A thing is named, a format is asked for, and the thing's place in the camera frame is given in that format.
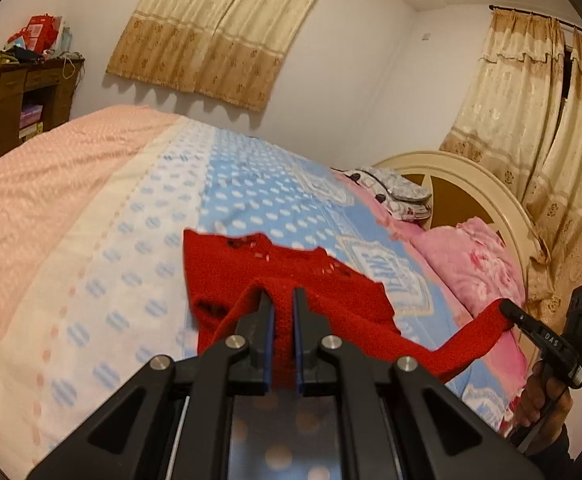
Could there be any grey patterned folded cloth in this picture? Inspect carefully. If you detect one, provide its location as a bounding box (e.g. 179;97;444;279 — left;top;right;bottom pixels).
331;166;434;222

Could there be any bed with patterned sheet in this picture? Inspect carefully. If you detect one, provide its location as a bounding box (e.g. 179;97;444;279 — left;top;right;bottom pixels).
0;105;526;480

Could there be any brown wooden desk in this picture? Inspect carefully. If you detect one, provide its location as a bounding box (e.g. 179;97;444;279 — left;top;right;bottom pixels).
0;57;86;163

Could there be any dark blue cloth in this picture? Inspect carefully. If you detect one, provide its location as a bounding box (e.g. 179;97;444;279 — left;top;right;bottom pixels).
4;45;42;63

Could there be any red knitted sweater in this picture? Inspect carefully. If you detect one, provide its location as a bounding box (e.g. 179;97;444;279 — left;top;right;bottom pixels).
182;228;514;392

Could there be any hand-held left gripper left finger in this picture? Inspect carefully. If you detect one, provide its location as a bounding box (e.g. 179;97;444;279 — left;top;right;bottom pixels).
28;287;277;480

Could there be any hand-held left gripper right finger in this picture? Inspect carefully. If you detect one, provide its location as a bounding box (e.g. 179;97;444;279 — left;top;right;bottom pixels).
292;287;544;480

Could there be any person's right forearm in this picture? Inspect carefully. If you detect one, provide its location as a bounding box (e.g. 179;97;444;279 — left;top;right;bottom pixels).
521;422;579;480

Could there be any person's right hand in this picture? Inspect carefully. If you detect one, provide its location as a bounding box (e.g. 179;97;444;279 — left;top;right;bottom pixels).
515;360;572;428

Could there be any red gift bag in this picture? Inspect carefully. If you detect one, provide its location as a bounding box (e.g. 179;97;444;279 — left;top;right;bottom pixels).
25;14;64;53

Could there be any cream wooden headboard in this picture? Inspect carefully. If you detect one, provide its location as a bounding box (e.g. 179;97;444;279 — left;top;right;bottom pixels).
373;150;546;321

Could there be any pink floral pillow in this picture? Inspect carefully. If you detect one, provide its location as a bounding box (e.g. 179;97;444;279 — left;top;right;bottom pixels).
411;217;526;321

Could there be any dark curtain rod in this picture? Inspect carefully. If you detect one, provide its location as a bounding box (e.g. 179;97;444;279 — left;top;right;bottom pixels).
488;6;582;33

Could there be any long beige patterned curtain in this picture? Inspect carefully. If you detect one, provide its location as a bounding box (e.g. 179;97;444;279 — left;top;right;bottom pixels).
438;9;582;346

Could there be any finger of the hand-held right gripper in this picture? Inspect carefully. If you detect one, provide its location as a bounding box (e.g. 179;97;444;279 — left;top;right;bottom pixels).
500;299;540;343

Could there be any short beige window curtain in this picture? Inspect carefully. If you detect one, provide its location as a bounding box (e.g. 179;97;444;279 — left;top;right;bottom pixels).
106;0;333;113

